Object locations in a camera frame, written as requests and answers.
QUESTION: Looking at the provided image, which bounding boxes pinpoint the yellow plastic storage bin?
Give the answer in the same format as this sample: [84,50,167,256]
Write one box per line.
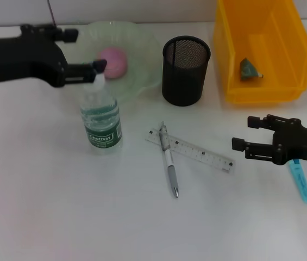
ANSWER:
[213,0,307,104]

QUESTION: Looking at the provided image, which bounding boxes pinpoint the blue and teal scissors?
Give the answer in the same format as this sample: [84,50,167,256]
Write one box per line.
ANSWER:
[289,159,307,205]

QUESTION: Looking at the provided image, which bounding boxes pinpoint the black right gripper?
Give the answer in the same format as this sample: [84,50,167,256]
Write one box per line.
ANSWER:
[231,114,307,166]

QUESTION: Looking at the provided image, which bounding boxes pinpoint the clear green-label water bottle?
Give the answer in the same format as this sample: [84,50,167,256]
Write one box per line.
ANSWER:
[79,72,123,156]

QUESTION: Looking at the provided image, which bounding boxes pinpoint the transparent plastic ruler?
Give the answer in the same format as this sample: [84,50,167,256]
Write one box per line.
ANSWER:
[145,128,237,176]

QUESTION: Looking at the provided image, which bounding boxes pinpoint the green plastic wrapper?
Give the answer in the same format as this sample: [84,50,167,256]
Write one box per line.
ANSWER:
[239,57,264,82]

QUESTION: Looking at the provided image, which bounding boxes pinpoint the green glass fruit plate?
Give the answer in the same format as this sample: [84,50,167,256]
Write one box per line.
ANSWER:
[66,21,162,106]

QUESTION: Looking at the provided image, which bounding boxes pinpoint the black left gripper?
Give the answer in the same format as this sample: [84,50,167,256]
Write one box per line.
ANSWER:
[0,24,108,89]

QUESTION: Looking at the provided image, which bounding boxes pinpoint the pink peach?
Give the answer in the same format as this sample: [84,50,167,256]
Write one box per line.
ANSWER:
[99,46,129,80]

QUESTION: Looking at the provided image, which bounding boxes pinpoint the white grey ballpoint pen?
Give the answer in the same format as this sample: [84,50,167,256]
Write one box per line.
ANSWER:
[158,121,180,198]

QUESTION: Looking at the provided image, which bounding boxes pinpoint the black mesh pen holder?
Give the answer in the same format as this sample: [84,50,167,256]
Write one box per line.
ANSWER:
[161,35,211,107]

